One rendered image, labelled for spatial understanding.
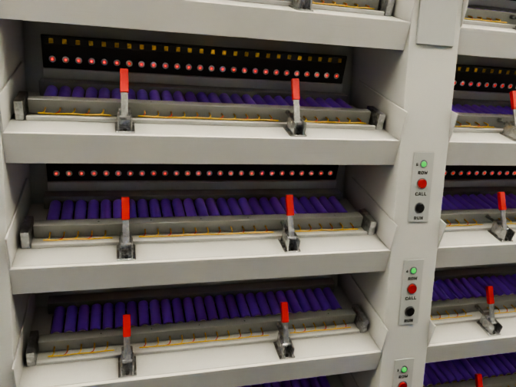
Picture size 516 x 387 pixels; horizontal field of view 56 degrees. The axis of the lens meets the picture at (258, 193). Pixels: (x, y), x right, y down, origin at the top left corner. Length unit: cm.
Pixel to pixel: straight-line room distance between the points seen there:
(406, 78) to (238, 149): 30
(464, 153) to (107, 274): 64
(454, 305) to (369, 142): 43
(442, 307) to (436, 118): 40
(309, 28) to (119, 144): 34
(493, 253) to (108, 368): 72
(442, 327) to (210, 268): 50
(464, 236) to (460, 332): 19
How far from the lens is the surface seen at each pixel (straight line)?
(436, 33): 88
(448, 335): 105
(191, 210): 85
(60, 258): 78
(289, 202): 81
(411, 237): 90
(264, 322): 91
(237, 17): 76
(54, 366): 87
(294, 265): 82
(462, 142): 92
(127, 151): 73
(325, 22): 80
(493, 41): 96
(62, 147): 73
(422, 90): 87
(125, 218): 76
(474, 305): 112
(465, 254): 98
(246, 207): 88
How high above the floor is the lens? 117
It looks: 10 degrees down
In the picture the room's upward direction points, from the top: 2 degrees clockwise
